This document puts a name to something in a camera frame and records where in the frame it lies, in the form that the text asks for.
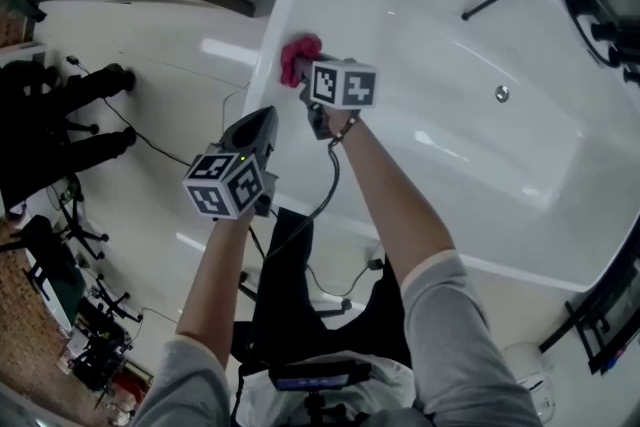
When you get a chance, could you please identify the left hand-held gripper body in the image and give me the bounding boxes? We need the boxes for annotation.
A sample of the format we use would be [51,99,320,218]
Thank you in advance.
[182,105,280,220]

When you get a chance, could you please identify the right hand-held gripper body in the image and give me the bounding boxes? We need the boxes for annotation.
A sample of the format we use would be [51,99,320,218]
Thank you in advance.
[297,54,378,141]

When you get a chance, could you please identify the red cleaning cloth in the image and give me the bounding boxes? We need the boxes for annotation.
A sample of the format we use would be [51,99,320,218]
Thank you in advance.
[279,33,323,90]

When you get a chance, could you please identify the white bathtub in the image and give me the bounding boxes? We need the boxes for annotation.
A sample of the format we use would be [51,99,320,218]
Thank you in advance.
[242,0,640,294]

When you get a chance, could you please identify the person's left forearm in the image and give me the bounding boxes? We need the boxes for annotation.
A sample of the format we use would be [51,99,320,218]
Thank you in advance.
[174,213,256,369]

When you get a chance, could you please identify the person's right forearm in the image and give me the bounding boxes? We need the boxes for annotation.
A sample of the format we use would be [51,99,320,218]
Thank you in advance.
[327,109,456,284]

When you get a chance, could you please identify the person's black trousers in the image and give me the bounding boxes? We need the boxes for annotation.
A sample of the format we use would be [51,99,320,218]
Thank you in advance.
[249,207,417,367]

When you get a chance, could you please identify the black tripod equipment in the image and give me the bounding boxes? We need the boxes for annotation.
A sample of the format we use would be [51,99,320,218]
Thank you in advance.
[68,274,145,412]

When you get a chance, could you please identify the black faucet mixer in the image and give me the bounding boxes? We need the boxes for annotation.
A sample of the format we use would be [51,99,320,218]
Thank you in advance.
[607,42,640,89]

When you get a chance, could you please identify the grey long-sleeved shirt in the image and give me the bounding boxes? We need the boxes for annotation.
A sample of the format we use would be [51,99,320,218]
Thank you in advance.
[129,249,544,427]

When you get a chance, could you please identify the black metal stand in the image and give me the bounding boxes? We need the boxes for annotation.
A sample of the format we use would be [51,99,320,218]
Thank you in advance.
[537,259,640,376]

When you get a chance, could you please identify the beaded bracelet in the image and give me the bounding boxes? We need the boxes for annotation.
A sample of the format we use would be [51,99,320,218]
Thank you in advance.
[327,109,362,147]

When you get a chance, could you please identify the black floor cable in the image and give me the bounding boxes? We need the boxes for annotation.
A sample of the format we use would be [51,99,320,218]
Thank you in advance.
[66,55,195,167]

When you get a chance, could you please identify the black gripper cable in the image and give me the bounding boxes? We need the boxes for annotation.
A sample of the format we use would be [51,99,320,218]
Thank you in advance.
[263,142,342,262]

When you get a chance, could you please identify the black chest camera mount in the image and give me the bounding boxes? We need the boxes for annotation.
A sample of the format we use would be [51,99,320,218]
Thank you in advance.
[229,359,374,427]

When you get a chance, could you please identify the black shower hose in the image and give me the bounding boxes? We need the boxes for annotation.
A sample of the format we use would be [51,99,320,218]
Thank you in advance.
[558,0,617,67]

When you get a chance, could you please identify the black faucet handle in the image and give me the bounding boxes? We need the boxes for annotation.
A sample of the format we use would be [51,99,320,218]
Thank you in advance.
[589,21,620,42]
[569,0,602,19]

